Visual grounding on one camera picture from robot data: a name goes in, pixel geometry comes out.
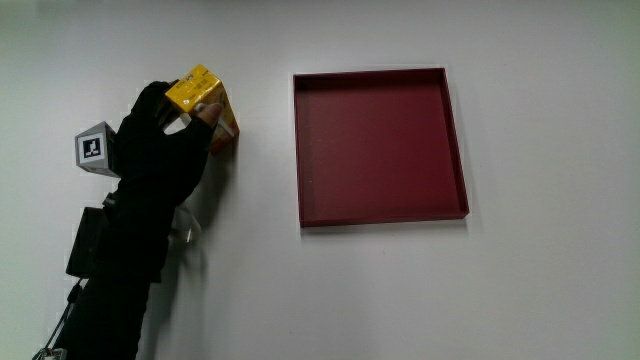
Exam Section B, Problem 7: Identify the person's left hand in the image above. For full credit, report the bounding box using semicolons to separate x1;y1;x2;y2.
74;80;225;207

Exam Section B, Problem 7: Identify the yellow ice redtea carton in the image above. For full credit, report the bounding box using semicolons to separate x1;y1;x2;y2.
164;63;241;156

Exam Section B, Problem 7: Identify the person's left forearm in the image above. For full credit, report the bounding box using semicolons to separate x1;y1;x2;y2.
53;192;177;360

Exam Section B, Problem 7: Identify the black sensor box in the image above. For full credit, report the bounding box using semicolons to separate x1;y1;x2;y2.
65;206;109;280

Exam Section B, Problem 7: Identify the dark red square tray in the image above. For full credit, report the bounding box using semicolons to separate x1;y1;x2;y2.
292;67;471;229

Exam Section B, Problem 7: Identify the black cable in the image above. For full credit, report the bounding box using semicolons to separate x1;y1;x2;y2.
32;278;84;360

